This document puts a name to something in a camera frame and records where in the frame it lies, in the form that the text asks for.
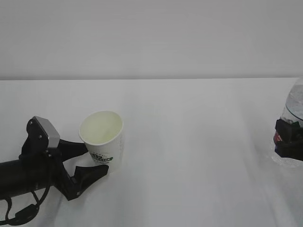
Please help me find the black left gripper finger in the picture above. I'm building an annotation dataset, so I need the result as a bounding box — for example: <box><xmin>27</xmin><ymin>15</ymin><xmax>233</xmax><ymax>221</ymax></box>
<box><xmin>58</xmin><ymin>140</ymin><xmax>88</xmax><ymax>163</ymax></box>
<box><xmin>74</xmin><ymin>165</ymin><xmax>109</xmax><ymax>189</ymax></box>

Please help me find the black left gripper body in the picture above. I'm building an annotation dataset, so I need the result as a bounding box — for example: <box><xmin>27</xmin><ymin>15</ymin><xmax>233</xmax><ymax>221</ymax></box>
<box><xmin>46</xmin><ymin>147</ymin><xmax>86</xmax><ymax>201</ymax></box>

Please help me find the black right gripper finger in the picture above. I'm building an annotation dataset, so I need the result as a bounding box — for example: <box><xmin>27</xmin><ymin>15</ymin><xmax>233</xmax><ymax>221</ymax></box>
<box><xmin>274</xmin><ymin>119</ymin><xmax>303</xmax><ymax>148</ymax></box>

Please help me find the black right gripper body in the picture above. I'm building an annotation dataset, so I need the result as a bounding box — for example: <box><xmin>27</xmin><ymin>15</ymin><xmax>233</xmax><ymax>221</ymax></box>
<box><xmin>275</xmin><ymin>141</ymin><xmax>303</xmax><ymax>161</ymax></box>

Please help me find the Nongfu Spring water bottle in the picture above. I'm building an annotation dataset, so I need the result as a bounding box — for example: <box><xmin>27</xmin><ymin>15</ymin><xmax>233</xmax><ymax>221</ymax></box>
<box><xmin>273</xmin><ymin>78</ymin><xmax>303</xmax><ymax>168</ymax></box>

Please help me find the white paper cup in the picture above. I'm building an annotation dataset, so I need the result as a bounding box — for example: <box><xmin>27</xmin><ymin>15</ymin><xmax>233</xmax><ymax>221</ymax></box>
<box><xmin>79</xmin><ymin>111</ymin><xmax>125</xmax><ymax>173</ymax></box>

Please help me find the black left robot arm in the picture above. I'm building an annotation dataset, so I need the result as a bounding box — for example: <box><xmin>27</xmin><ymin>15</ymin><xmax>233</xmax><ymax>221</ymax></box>
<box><xmin>0</xmin><ymin>116</ymin><xmax>109</xmax><ymax>201</ymax></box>

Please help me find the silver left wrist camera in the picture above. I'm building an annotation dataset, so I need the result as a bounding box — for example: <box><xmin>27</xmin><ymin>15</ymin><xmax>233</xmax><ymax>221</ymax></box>
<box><xmin>33</xmin><ymin>116</ymin><xmax>60</xmax><ymax>148</ymax></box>

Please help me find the black left camera cable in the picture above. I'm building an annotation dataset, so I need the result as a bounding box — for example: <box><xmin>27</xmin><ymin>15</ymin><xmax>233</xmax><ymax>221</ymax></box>
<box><xmin>0</xmin><ymin>184</ymin><xmax>52</xmax><ymax>225</ymax></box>

